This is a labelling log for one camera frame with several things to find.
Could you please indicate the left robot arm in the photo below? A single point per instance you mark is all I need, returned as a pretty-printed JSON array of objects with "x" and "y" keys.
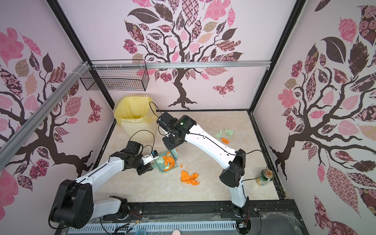
[{"x": 74, "y": 204}]

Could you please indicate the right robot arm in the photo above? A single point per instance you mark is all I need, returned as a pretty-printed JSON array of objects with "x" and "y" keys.
[{"x": 185, "y": 129}]

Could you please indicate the green dustpan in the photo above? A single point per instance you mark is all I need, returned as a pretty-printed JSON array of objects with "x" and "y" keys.
[{"x": 172, "y": 153}]

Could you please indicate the orange green scrap pile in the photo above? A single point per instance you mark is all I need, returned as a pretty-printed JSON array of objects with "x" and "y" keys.
[{"x": 165, "y": 163}]

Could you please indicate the pale green scrap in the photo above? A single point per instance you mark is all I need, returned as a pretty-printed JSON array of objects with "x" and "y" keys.
[{"x": 219, "y": 134}]

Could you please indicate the black wire basket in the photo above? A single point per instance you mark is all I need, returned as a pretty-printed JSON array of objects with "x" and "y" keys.
[{"x": 116, "y": 75}]

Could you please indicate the aluminium rail left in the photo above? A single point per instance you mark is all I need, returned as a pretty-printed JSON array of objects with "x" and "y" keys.
[{"x": 10, "y": 148}]

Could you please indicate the green scrap right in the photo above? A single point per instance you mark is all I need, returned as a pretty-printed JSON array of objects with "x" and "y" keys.
[{"x": 229, "y": 132}]

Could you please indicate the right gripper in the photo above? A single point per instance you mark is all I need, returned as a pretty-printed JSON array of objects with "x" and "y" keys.
[{"x": 170, "y": 145}]

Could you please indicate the yellow-lined trash bin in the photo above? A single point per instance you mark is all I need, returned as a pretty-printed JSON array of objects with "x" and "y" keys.
[{"x": 136, "y": 116}]

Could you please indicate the black base frame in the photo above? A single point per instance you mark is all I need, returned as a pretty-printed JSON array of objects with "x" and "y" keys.
[{"x": 262, "y": 217}]

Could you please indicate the small orange scrap right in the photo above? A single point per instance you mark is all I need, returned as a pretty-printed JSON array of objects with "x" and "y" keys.
[{"x": 224, "y": 140}]

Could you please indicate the white slotted cable duct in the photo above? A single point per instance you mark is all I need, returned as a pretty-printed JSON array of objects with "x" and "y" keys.
[{"x": 153, "y": 227}]

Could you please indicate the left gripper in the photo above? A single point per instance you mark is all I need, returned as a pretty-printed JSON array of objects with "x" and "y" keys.
[{"x": 144, "y": 169}]

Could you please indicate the large orange paper scrap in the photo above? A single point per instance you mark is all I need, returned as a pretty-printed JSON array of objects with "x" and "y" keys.
[{"x": 189, "y": 179}]

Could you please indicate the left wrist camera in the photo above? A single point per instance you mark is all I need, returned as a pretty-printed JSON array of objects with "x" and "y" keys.
[{"x": 151, "y": 157}]

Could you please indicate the green tin can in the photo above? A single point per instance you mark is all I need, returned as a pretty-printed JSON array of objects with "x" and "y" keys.
[{"x": 265, "y": 177}]

